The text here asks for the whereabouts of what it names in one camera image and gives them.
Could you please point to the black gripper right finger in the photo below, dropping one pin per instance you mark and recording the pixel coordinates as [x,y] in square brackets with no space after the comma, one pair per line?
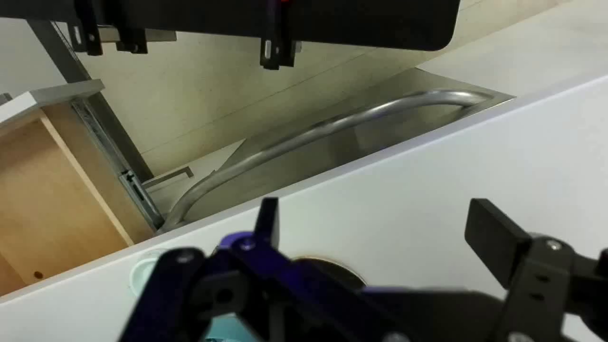
[538,273]

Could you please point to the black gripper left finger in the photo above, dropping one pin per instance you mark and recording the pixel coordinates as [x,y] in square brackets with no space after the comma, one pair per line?
[253,278]

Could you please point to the wooden drawer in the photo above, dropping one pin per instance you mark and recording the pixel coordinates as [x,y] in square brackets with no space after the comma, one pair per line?
[50,197]

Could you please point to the grey metal bar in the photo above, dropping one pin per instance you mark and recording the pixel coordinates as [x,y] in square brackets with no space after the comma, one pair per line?
[95,96]

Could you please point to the black flat panel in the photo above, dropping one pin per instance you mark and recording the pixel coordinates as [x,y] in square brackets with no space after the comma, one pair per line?
[354,20]

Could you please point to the metal drawer slide rail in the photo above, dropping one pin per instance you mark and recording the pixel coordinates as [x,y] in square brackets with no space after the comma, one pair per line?
[120,162]

